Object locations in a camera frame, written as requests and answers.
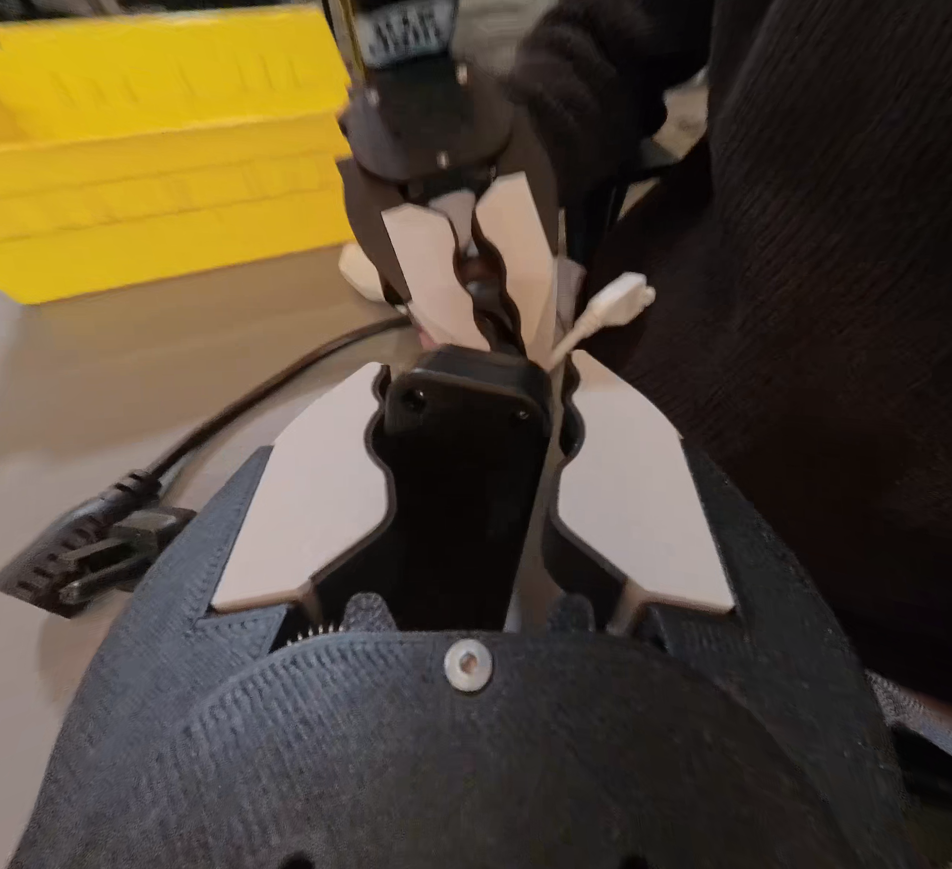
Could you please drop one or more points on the grey desk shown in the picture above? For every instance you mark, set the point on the grey desk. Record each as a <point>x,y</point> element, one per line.
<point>111,378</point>

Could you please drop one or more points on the yellow plastic bin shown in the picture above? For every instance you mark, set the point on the yellow plastic bin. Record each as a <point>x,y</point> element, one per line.
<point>163,140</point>

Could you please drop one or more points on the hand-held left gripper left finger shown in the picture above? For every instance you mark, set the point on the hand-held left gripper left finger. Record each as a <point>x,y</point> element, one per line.
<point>312,497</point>

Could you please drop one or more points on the person's torso in black sweater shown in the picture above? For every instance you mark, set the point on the person's torso in black sweater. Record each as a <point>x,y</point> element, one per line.
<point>818,289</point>

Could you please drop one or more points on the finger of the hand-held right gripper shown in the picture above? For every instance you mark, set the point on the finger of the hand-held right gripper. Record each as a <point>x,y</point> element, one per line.
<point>424,267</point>
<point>524,244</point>

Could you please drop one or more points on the person's right forearm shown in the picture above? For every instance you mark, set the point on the person's right forearm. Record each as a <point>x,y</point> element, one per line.
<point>595,66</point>

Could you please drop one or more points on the black power adapter block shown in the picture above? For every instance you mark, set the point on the black power adapter block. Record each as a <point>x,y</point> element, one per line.
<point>461,482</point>

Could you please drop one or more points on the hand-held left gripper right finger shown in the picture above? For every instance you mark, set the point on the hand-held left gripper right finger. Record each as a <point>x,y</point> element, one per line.
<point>639,504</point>

